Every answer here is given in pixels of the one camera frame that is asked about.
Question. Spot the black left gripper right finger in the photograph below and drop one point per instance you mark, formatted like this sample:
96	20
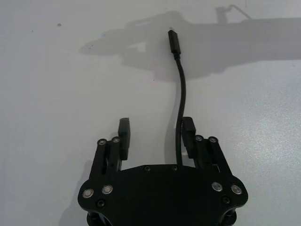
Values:
189	139

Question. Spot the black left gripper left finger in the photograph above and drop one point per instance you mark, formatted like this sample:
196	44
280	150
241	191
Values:
124	139

